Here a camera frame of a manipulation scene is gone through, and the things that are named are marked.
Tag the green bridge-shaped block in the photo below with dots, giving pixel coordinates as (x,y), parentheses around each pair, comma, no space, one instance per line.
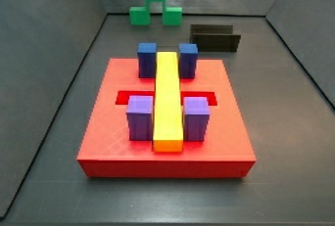
(139,14)

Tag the red base board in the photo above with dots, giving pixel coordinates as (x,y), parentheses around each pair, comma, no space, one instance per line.
(110,155)

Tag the yellow long bar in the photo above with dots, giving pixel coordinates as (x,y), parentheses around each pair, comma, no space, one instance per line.
(167,129)

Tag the purple block near left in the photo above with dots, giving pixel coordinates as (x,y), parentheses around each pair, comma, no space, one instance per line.
(139,112)

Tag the purple block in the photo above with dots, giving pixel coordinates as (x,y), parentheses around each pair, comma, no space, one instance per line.
(139,112)
(195,117)

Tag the purple block near right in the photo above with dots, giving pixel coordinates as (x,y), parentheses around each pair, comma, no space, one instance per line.
(195,117)

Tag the blue block far right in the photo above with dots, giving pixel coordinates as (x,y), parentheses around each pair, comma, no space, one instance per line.
(187,58)

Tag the blue block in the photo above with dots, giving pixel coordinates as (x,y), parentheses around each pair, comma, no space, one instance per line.
(187,58)
(146,56)

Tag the blue block far left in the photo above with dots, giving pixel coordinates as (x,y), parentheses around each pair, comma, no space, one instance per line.
(146,56)

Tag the black angle bracket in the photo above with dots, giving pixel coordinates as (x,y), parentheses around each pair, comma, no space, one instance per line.
(214,38)

